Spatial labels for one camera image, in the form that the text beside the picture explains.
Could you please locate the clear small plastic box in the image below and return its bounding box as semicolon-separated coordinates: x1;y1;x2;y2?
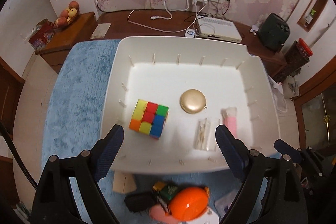
194;118;221;152

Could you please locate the beige wooden block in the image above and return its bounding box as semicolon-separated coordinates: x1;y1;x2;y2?
112;171;137;194

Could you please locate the blue fluffy mat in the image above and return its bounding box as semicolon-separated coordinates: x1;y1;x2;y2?
40;39;281;224

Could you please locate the colourful rubik cube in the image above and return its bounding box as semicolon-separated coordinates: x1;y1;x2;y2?
129;99;169;139

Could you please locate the black small case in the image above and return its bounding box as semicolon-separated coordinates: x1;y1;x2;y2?
124;191;157;213

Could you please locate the white plastic bag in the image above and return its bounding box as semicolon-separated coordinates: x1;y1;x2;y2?
268;76;288;113

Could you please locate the gold round compact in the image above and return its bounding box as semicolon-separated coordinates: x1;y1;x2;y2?
179;89;207;114

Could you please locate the orange round container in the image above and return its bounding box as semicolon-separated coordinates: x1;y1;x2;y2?
168;186;210;222

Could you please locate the pink oval bottle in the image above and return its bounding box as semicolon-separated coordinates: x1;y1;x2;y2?
149;204;181;224

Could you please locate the white plastic storage bin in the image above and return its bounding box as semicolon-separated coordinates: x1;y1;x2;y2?
101;36;280;174

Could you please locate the dark jar red lid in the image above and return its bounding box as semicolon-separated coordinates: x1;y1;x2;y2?
272;38;313;83

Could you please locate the white card on cabinet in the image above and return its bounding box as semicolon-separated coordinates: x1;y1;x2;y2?
90;23;111;40

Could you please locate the dark green speaker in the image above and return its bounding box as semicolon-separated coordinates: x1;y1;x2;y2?
257;12;290;53

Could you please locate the white set-top box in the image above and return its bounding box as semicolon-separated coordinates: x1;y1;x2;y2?
196;16;242;43

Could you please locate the wooden tv cabinet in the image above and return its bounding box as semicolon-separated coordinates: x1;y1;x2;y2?
35;10;287;76

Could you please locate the fruit pile bowl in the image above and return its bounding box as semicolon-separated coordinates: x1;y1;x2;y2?
54;1;80;29

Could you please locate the white charging cable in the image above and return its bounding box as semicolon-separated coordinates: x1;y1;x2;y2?
127;0;208;34

